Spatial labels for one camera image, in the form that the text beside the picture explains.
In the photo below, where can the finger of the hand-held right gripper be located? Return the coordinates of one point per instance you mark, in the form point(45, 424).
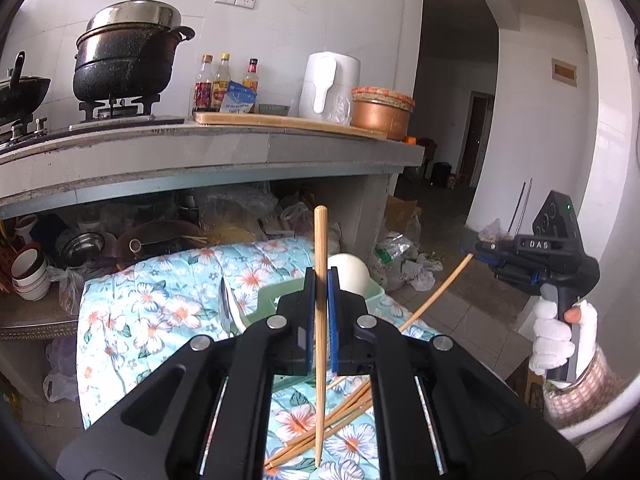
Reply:
point(490, 252)

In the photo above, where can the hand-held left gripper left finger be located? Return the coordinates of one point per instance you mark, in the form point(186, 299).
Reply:
point(310, 305)

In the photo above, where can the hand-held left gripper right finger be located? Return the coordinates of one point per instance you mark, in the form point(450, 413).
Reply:
point(332, 310)

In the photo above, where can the white plastic rice spoon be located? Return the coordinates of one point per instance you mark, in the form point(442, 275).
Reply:
point(347, 272)

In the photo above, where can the green plastic utensil holder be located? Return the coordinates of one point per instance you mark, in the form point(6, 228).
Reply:
point(265, 305)

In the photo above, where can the long bamboo chopstick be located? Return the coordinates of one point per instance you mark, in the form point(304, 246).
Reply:
point(320, 240)
point(440, 290)

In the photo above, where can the black blade kitchen knife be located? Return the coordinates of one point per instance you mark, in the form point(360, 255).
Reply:
point(227, 305)

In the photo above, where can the pile of wooden chopsticks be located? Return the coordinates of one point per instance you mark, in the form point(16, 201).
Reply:
point(350, 405)

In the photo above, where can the person's right forearm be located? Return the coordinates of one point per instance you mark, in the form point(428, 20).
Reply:
point(590, 395)

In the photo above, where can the person's right hand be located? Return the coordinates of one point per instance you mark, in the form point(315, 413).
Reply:
point(547, 340)

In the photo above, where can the metal rods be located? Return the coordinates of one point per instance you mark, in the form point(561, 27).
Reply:
point(522, 205)

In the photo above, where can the heap of plastic bags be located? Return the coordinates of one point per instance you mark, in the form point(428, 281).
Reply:
point(405, 260)

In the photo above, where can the black bin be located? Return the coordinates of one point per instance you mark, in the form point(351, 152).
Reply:
point(441, 175)

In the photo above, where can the cardboard box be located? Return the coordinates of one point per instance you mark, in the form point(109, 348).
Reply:
point(400, 212)

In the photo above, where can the dark wooden door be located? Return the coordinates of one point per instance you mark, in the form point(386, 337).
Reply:
point(475, 140)

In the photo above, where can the clear bag of noodles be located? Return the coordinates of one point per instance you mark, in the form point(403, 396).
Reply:
point(235, 215)

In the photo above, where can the floral quilted blanket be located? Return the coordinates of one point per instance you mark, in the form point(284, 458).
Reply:
point(165, 300)

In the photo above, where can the brown wok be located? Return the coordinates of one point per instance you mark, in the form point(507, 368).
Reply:
point(160, 232)

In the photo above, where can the copper basin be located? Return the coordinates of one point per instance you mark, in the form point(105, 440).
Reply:
point(380, 120)

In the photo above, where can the metal ladle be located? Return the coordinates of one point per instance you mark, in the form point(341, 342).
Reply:
point(136, 246)

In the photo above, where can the wooden cutting board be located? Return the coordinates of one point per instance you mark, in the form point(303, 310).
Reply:
point(280, 122)

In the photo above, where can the woven bamboo tray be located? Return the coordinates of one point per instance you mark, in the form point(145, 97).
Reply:
point(382, 96)

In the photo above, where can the clear glass cup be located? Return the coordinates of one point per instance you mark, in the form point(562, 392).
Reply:
point(341, 110)

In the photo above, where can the blue plastic packet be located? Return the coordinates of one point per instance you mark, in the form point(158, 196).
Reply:
point(237, 100)

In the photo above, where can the white kitchen appliance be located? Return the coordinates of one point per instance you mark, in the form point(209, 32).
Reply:
point(325, 80)

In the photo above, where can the red cap sauce bottle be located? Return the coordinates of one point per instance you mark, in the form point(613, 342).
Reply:
point(251, 77)

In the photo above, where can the steel bowl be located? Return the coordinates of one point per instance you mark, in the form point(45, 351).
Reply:
point(82, 245)

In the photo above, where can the red label sauce bottle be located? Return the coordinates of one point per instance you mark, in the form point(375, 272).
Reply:
point(203, 90)

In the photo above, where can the yellow cap sauce bottle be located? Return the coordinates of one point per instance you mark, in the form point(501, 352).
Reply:
point(221, 80)

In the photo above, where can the white plastic bag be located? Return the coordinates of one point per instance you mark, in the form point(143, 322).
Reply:
point(60, 387)

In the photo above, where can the white bowl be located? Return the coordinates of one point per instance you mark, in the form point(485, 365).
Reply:
point(27, 262)
point(35, 280)
point(35, 292)

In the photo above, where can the gas stove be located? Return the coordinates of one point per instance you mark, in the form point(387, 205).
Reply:
point(100, 122)

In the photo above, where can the large black cooking pot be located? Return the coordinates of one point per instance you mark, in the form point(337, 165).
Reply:
point(125, 65)

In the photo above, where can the red packet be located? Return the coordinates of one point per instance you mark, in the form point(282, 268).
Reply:
point(5, 260)

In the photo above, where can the steel pot lid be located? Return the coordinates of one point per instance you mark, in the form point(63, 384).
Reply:
point(132, 15)

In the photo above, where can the black wok with lid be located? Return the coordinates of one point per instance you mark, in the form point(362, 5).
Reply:
point(20, 92)

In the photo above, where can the wall electrical box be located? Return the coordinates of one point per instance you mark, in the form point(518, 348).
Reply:
point(563, 69)

